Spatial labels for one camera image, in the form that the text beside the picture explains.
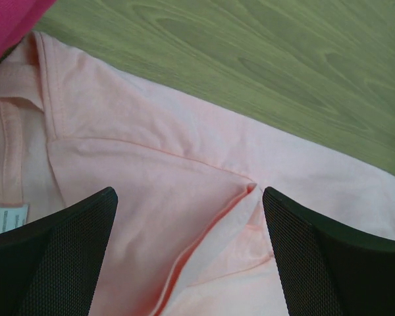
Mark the folded red t-shirt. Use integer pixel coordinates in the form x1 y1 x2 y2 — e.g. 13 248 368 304
0 0 55 63

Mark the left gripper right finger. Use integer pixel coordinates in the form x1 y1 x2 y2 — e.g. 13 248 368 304
263 187 395 315

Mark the salmon pink t-shirt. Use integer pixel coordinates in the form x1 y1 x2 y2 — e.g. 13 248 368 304
0 32 395 315

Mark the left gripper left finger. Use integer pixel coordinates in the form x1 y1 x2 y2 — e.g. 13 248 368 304
0 187 118 316

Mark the white garment care label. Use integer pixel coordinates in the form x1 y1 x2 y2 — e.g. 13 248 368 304
0 204 29 234

